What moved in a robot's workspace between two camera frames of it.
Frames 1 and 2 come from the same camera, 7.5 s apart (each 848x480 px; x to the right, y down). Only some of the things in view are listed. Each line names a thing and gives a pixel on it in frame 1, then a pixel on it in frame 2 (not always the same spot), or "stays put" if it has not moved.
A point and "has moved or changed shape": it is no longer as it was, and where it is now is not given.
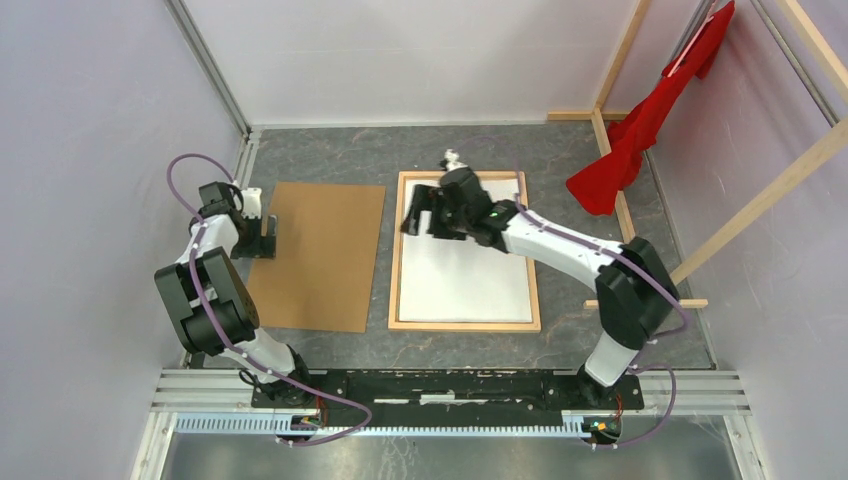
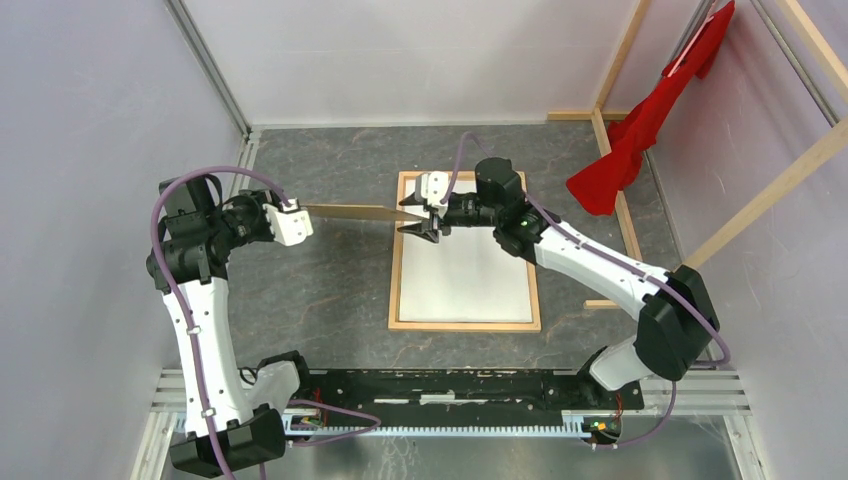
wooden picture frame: (394, 324) stays put
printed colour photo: (453, 280) stays put
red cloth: (634, 132) stays put
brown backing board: (322, 273) has moved or changed shape
